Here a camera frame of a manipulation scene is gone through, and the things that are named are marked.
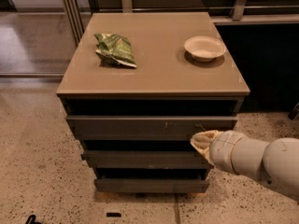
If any grey middle drawer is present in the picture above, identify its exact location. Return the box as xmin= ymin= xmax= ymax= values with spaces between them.
xmin=82 ymin=150 xmax=210 ymax=169

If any grey drawer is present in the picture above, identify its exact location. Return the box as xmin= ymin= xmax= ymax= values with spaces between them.
xmin=66 ymin=116 xmax=237 ymax=141
xmin=82 ymin=150 xmax=210 ymax=169
xmin=94 ymin=179 xmax=209 ymax=193

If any grey bottom drawer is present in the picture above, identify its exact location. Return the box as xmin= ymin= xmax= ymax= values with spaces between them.
xmin=94 ymin=179 xmax=209 ymax=193

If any black floor marker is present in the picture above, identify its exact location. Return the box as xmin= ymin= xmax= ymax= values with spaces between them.
xmin=107 ymin=212 xmax=121 ymax=217

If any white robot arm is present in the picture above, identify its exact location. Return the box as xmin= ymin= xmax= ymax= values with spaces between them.
xmin=191 ymin=130 xmax=299 ymax=202

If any black object bottom left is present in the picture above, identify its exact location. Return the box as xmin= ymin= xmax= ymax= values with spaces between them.
xmin=25 ymin=215 xmax=41 ymax=224

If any green chip bag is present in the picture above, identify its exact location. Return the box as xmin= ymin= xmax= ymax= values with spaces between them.
xmin=94 ymin=34 xmax=136 ymax=68

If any white paper bowl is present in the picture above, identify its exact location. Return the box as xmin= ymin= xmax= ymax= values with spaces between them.
xmin=184 ymin=36 xmax=226 ymax=62

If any grey drawer cabinet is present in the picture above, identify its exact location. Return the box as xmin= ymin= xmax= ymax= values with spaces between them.
xmin=57 ymin=13 xmax=249 ymax=181

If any metal railing frame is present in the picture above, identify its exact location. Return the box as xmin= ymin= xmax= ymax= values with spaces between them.
xmin=62 ymin=0 xmax=299 ymax=41

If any grey top drawer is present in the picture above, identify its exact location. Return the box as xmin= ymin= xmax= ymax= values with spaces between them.
xmin=66 ymin=116 xmax=237 ymax=141

